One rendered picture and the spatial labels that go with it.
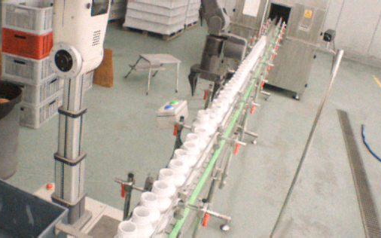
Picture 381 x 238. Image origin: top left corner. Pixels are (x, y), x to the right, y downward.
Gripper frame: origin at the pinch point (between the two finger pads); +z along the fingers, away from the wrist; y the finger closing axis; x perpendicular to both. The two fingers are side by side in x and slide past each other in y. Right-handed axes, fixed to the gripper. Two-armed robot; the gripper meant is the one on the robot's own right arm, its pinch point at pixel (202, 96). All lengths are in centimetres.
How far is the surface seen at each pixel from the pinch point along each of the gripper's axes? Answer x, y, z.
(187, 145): -15.9, 1.7, 10.2
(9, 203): -39, -47, 38
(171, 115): 12.0, -12.5, 15.1
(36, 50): 135, -173, 48
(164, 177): -36.4, 1.9, 9.5
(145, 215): -51, 3, 11
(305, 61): 436, 56, 63
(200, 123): -1.7, 1.4, 8.5
